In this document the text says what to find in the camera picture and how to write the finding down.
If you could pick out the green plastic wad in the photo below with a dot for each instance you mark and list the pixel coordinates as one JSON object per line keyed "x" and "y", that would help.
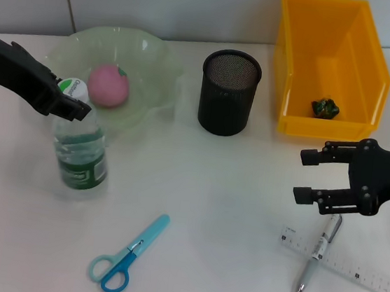
{"x": 325, "y": 108}

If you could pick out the pink toy peach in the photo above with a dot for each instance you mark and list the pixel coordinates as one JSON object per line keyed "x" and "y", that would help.
{"x": 108, "y": 87}

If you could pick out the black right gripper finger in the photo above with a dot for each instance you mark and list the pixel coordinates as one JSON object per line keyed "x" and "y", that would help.
{"x": 329, "y": 200}
{"x": 331, "y": 154}

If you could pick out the clear green-label plastic bottle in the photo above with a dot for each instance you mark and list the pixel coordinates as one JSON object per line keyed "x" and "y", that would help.
{"x": 79, "y": 168}

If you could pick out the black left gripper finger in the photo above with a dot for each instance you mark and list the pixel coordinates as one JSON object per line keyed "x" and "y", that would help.
{"x": 39, "y": 59}
{"x": 69, "y": 108}

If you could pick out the grey white ballpoint pen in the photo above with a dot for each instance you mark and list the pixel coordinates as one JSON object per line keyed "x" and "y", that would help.
{"x": 309, "y": 268}

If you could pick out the blue capped scissors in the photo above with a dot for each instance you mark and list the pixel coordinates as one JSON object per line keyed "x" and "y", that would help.
{"x": 113, "y": 277}

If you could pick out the clear plastic ruler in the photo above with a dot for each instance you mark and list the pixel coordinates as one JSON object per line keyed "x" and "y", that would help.
{"x": 360, "y": 270}

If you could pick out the green glass fruit plate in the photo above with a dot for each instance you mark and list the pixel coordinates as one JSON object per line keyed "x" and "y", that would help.
{"x": 146, "y": 77}

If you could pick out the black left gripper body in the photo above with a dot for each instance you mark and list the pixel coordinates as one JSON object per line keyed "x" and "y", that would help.
{"x": 17, "y": 69}

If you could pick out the black mesh pen holder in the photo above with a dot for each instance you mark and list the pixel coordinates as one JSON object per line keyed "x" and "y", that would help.
{"x": 227, "y": 97}

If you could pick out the yellow plastic bin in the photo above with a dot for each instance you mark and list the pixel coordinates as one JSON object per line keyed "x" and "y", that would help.
{"x": 331, "y": 63}

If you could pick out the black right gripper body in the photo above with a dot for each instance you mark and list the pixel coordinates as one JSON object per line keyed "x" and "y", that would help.
{"x": 378, "y": 174}

